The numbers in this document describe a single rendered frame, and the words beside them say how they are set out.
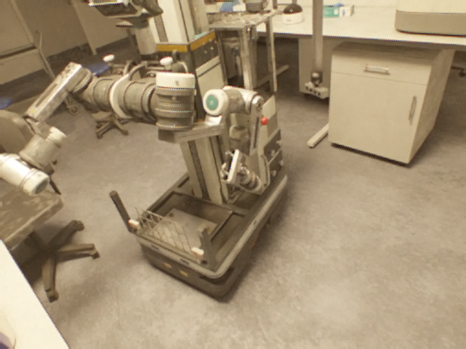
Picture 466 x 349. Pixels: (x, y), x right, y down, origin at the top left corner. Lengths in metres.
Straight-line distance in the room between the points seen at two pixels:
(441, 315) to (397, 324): 0.20
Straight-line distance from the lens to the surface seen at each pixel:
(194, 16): 1.29
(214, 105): 1.17
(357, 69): 2.23
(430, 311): 1.76
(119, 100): 1.14
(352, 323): 1.64
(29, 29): 6.81
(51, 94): 1.30
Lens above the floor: 1.46
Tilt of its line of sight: 38 degrees down
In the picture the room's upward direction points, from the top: 11 degrees counter-clockwise
